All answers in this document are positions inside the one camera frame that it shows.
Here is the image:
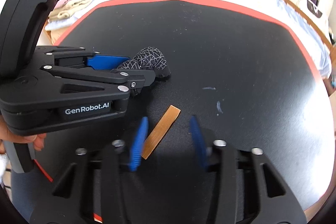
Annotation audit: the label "brown cardboard strip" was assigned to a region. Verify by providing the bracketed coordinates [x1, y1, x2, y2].
[142, 105, 181, 160]

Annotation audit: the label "person's left hand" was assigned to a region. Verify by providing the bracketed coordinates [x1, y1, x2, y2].
[0, 116, 47, 154]

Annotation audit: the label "folded towels stack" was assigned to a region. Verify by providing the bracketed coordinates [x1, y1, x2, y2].
[48, 0, 93, 22]

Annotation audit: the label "person's left leg jeans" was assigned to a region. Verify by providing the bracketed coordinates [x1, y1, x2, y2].
[11, 168, 51, 222]

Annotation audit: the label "red and black table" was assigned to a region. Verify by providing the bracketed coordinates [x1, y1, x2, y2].
[37, 0, 334, 223]

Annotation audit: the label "white tote bag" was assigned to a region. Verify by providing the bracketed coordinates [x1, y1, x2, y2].
[307, 0, 323, 18]

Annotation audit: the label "black camera plate on gripper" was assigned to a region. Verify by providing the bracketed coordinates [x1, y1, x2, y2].
[1, 0, 59, 76]

